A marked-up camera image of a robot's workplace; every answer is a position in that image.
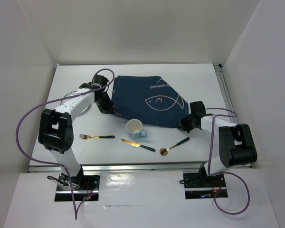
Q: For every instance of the gold spoon green handle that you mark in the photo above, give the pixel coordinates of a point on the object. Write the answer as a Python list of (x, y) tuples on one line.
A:
[(164, 151)]

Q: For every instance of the white and blue mug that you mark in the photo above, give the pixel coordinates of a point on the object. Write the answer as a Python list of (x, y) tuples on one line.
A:
[(135, 129)]

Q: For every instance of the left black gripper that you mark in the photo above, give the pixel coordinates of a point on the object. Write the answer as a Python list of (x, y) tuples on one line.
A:
[(107, 109)]

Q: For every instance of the gold knife green handle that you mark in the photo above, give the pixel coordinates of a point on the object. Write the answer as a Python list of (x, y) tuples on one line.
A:
[(138, 145)]

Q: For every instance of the aluminium front rail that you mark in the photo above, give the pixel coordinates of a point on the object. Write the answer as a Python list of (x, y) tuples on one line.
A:
[(124, 167)]

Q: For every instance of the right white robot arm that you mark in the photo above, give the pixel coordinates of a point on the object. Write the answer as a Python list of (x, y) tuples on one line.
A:
[(231, 144)]

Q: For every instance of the gold fork green handle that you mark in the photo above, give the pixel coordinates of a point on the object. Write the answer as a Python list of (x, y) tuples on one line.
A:
[(87, 137)]

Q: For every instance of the white plate with rings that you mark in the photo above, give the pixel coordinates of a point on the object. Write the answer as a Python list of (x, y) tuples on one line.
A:
[(73, 93)]

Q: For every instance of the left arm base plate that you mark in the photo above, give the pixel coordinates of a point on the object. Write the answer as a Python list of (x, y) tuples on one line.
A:
[(87, 189)]

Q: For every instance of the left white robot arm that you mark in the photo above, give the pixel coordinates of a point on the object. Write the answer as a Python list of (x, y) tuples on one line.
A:
[(56, 126)]

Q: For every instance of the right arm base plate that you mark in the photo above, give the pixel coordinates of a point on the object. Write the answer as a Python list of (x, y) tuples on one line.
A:
[(198, 185)]

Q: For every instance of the blue fish placemat cloth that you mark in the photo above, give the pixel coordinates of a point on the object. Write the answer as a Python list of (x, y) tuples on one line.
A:
[(149, 99)]

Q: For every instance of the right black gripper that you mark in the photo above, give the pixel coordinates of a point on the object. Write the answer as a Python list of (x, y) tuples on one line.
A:
[(183, 123)]

